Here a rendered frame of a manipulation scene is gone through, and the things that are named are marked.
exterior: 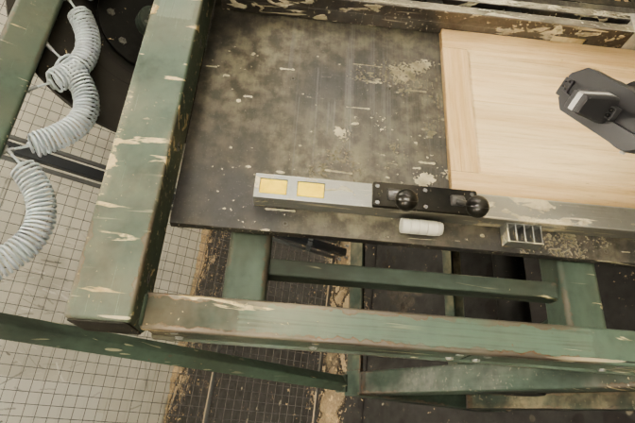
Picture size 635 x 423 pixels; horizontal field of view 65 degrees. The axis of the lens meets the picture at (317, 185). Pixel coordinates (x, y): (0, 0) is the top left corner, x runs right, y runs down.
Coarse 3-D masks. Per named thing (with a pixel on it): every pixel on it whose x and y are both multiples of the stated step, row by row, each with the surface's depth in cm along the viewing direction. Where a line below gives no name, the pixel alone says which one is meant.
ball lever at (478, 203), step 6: (450, 198) 93; (456, 198) 92; (462, 198) 92; (474, 198) 82; (480, 198) 81; (456, 204) 92; (462, 204) 89; (468, 204) 82; (474, 204) 81; (480, 204) 81; (486, 204) 81; (468, 210) 82; (474, 210) 81; (480, 210) 81; (486, 210) 81; (474, 216) 82; (480, 216) 82
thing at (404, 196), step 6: (390, 192) 91; (396, 192) 91; (402, 192) 81; (408, 192) 81; (414, 192) 81; (390, 198) 92; (396, 198) 81; (402, 198) 80; (408, 198) 80; (414, 198) 80; (396, 204) 82; (402, 204) 81; (408, 204) 80; (414, 204) 81; (402, 210) 82; (408, 210) 81
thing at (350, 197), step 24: (288, 192) 92; (336, 192) 93; (360, 192) 93; (384, 216) 95; (408, 216) 95; (432, 216) 94; (456, 216) 93; (504, 216) 94; (528, 216) 94; (552, 216) 94; (576, 216) 95; (600, 216) 95; (624, 216) 96
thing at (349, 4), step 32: (224, 0) 113; (256, 0) 112; (288, 0) 112; (320, 0) 111; (352, 0) 111; (384, 0) 111; (416, 0) 114; (448, 0) 114; (480, 0) 114; (512, 0) 115; (480, 32) 117; (512, 32) 116; (544, 32) 116; (576, 32) 115; (608, 32) 115
